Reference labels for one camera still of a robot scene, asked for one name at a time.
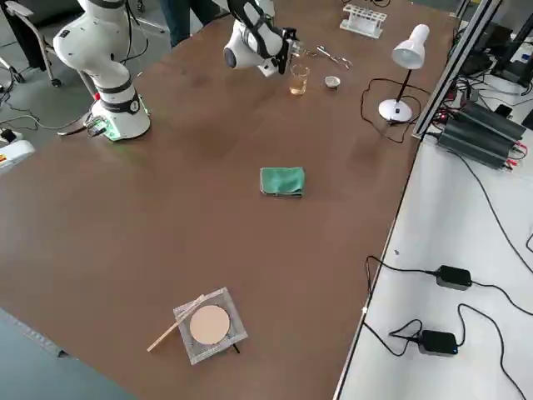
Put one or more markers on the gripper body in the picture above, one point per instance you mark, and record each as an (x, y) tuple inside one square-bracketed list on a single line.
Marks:
[(286, 50)]

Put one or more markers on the glass beaker with amber liquid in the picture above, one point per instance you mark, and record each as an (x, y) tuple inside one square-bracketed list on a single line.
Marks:
[(299, 85)]

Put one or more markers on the metal crucible tongs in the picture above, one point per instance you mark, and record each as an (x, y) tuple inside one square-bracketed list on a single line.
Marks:
[(333, 56)]

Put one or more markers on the small white porcelain dish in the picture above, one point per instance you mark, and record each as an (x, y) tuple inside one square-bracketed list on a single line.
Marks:
[(332, 82)]

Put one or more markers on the white test tube rack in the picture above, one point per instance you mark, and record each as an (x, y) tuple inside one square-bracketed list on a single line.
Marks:
[(358, 27)]

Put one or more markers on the person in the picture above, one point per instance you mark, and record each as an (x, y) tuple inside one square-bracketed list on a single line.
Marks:
[(179, 21)]

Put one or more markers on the white desk lamp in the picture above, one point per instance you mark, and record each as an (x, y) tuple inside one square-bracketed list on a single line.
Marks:
[(410, 54)]

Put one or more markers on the folded green cloth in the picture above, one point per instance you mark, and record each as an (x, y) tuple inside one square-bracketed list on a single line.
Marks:
[(283, 181)]

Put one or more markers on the black power supply unit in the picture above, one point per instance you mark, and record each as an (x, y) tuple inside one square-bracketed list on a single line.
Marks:
[(491, 121), (470, 146)]

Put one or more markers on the black phone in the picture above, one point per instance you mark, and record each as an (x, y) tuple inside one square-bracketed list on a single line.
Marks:
[(504, 110)]

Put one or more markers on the black computer monitor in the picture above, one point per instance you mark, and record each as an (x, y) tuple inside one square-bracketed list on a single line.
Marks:
[(516, 46)]

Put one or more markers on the black office chair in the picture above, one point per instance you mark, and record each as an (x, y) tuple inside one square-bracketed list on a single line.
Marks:
[(25, 46)]

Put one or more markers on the black power adapter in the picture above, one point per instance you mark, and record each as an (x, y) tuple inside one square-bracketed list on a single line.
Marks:
[(437, 341), (454, 276)]

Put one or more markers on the white power strip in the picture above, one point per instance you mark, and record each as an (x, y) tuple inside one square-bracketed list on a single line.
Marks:
[(14, 136)]

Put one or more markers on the white box with warning label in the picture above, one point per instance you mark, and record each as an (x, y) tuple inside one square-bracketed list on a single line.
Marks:
[(14, 156)]

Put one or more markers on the wooden test tube clamp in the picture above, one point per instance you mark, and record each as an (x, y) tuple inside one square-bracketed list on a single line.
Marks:
[(162, 339)]

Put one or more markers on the aluminium frame post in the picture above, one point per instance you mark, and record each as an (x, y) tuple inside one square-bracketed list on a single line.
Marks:
[(451, 77)]

